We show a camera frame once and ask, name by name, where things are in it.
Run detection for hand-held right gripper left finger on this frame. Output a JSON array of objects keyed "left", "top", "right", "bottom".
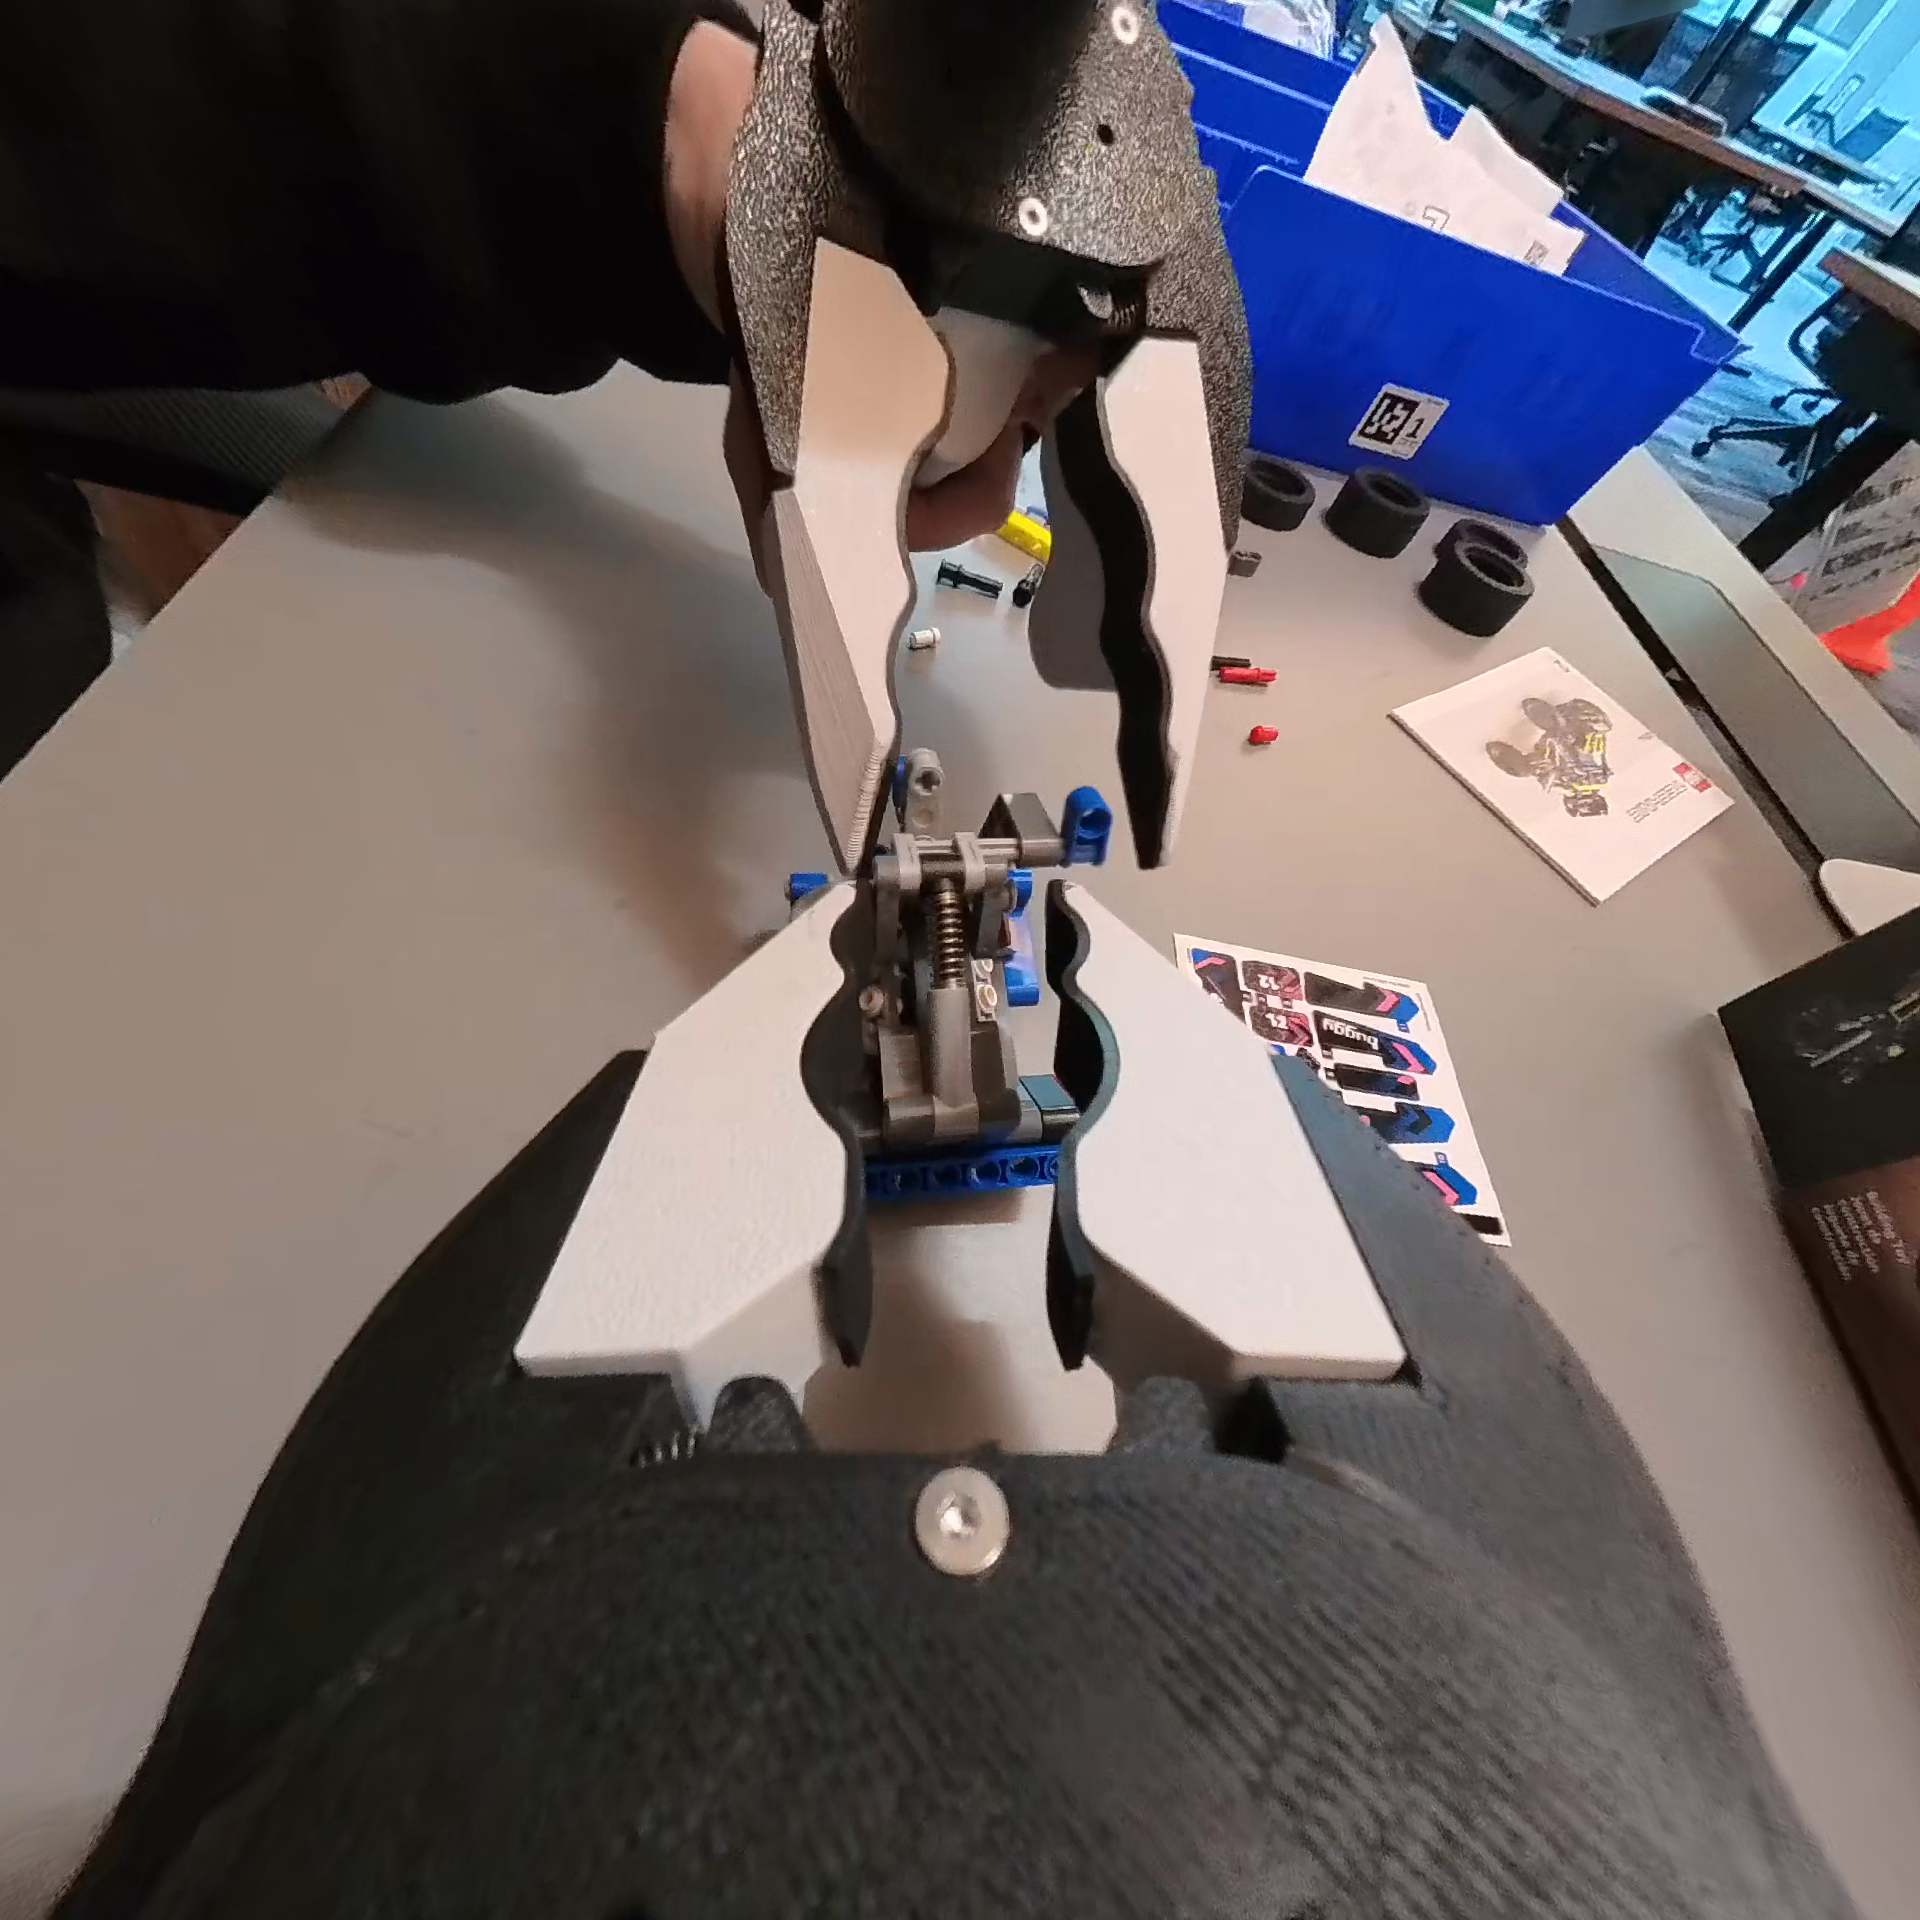
[{"left": 514, "top": 893, "right": 874, "bottom": 1379}]

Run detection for white buggy picture booklet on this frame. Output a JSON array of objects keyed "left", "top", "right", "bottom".
[{"left": 1391, "top": 645, "right": 1737, "bottom": 905}]

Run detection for person's left hand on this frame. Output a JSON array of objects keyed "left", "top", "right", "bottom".
[{"left": 668, "top": 22, "right": 763, "bottom": 341}]

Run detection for dark grey upright panel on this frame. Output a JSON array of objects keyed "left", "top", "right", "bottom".
[{"left": 1559, "top": 452, "right": 1920, "bottom": 944}]

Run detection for toy buggy chassis assembly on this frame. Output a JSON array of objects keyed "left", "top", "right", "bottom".
[{"left": 788, "top": 743, "right": 1122, "bottom": 1213}]

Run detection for blue storage bin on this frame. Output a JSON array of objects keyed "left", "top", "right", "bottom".
[
  {"left": 1222, "top": 166, "right": 1751, "bottom": 527},
  {"left": 1152, "top": 0, "right": 1357, "bottom": 68},
  {"left": 1184, "top": 43, "right": 1357, "bottom": 198}
]

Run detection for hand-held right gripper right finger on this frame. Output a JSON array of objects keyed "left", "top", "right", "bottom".
[{"left": 1041, "top": 877, "right": 1412, "bottom": 1382}]

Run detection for blue and pink sticker sheet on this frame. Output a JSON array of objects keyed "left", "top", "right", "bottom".
[{"left": 1172, "top": 932, "right": 1515, "bottom": 1248}]

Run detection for orange plastic object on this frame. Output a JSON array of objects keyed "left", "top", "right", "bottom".
[{"left": 1813, "top": 579, "right": 1920, "bottom": 673}]

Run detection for person's left forearm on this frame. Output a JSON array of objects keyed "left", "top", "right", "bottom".
[{"left": 0, "top": 0, "right": 751, "bottom": 408}]

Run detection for black toy set box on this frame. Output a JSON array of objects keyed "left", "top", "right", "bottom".
[{"left": 1716, "top": 925, "right": 1920, "bottom": 1516}]

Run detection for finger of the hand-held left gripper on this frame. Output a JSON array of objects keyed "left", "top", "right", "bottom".
[
  {"left": 1027, "top": 331, "right": 1240, "bottom": 872},
  {"left": 770, "top": 236, "right": 957, "bottom": 872}
]

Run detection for white paper sheets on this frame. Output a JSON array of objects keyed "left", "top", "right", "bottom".
[{"left": 1302, "top": 17, "right": 1587, "bottom": 271}]

